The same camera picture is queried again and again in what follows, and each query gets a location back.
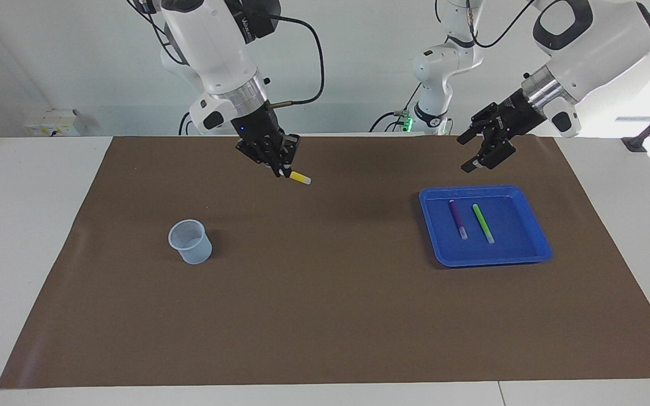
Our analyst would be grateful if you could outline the green pen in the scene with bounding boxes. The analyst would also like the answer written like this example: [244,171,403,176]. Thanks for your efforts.
[472,204,496,245]

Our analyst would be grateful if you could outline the blue plastic tray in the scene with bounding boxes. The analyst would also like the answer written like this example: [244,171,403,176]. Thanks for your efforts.
[419,184,553,268]

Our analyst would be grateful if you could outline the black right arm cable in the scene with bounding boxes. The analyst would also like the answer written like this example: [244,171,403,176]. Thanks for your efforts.
[128,0,326,108]

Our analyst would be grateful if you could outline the brown table mat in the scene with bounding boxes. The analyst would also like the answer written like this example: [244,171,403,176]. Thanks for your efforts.
[0,135,650,390]

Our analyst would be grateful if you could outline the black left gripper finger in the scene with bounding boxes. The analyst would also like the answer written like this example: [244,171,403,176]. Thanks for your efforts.
[460,135,517,174]
[456,101,501,145]

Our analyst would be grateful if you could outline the black left base cable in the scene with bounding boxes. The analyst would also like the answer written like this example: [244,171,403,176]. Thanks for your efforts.
[369,85,423,133]

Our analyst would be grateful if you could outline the purple pen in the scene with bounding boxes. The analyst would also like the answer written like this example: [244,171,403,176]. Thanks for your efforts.
[448,198,469,241]

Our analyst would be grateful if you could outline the white wall outlet box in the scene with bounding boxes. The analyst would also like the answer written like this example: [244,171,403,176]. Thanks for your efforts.
[25,109,86,137]

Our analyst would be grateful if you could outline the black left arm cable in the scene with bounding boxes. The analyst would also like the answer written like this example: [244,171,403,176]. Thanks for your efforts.
[435,0,537,49]

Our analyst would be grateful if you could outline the translucent plastic cup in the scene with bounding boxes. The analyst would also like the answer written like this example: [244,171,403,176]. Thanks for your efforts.
[168,219,213,265]

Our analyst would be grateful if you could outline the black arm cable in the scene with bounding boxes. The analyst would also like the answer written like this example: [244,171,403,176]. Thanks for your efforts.
[128,0,326,108]
[435,0,537,49]

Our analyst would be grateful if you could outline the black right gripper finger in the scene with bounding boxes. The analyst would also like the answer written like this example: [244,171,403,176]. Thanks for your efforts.
[277,133,301,176]
[236,140,282,179]

